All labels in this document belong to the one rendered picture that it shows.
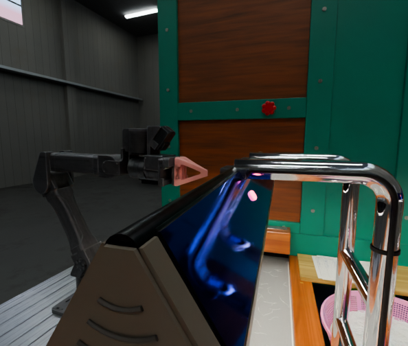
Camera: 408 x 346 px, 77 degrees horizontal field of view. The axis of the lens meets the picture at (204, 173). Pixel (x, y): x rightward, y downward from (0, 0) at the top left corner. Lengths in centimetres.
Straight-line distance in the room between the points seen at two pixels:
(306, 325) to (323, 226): 36
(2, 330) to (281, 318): 69
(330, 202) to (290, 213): 13
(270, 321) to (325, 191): 42
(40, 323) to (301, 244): 78
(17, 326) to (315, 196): 90
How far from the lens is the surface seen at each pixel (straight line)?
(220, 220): 16
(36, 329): 86
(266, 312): 70
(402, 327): 79
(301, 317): 66
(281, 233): 84
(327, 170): 29
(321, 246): 92
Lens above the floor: 114
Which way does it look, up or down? 8 degrees down
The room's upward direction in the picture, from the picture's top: straight up
